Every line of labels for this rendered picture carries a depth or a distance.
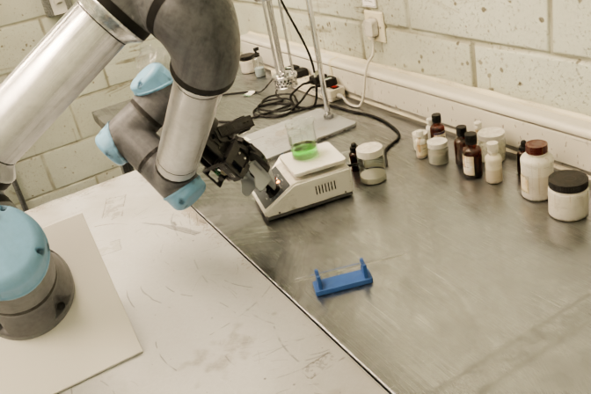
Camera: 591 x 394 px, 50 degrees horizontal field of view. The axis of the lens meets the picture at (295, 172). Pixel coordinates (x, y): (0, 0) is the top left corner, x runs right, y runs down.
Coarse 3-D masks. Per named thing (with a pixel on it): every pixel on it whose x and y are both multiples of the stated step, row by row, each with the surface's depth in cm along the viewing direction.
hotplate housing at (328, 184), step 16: (288, 176) 137; (304, 176) 135; (320, 176) 134; (336, 176) 135; (288, 192) 133; (304, 192) 134; (320, 192) 135; (336, 192) 136; (352, 192) 138; (272, 208) 133; (288, 208) 134; (304, 208) 136
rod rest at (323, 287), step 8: (352, 272) 111; (360, 272) 110; (368, 272) 110; (320, 280) 107; (328, 280) 110; (336, 280) 110; (344, 280) 109; (352, 280) 109; (360, 280) 108; (368, 280) 108; (320, 288) 108; (328, 288) 108; (336, 288) 108; (344, 288) 108
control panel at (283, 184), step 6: (276, 168) 142; (276, 174) 140; (276, 180) 139; (282, 180) 137; (282, 186) 135; (288, 186) 133; (258, 192) 141; (264, 192) 139; (282, 192) 134; (264, 198) 137; (270, 198) 135; (276, 198) 134; (264, 204) 135; (270, 204) 134
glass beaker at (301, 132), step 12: (288, 120) 139; (300, 120) 139; (312, 120) 137; (288, 132) 136; (300, 132) 134; (312, 132) 136; (300, 144) 135; (312, 144) 136; (300, 156) 137; (312, 156) 137
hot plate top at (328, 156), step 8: (320, 144) 144; (328, 144) 143; (320, 152) 140; (328, 152) 139; (336, 152) 139; (288, 160) 140; (312, 160) 137; (320, 160) 136; (328, 160) 136; (336, 160) 135; (344, 160) 135; (288, 168) 136; (296, 168) 135; (304, 168) 134; (312, 168) 134; (320, 168) 134; (296, 176) 133
